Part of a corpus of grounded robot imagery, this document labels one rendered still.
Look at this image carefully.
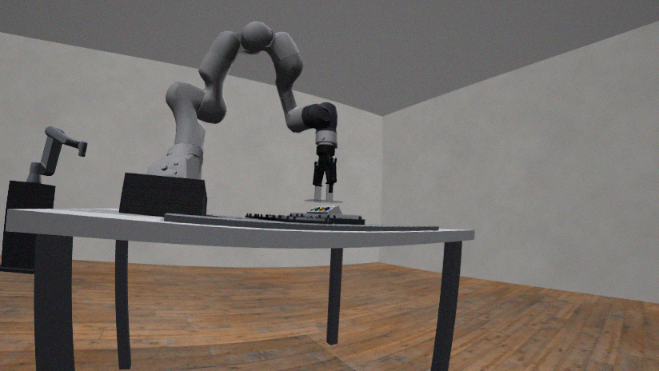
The white button panel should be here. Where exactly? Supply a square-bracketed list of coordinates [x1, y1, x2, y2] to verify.
[307, 205, 342, 214]

